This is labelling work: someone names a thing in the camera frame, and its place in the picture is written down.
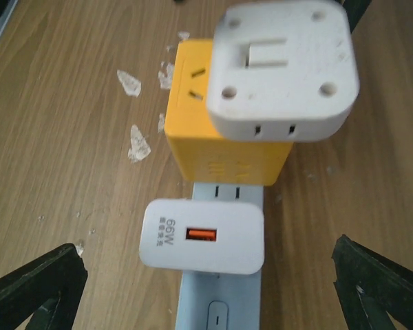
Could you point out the white usb charger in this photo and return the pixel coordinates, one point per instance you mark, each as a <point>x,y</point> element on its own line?
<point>225,237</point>

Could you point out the light blue charger block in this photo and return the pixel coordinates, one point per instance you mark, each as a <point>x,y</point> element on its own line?
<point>221,301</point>

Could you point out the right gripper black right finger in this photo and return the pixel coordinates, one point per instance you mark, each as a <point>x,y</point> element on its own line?
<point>372,290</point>

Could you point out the white cube adapter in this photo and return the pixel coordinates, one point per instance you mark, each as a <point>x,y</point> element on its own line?
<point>282,71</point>

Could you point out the yellow plug adapter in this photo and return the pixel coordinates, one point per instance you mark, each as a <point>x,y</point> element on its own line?
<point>201,153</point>

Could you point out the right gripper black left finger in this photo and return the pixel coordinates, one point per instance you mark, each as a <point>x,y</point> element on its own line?
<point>46,291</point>

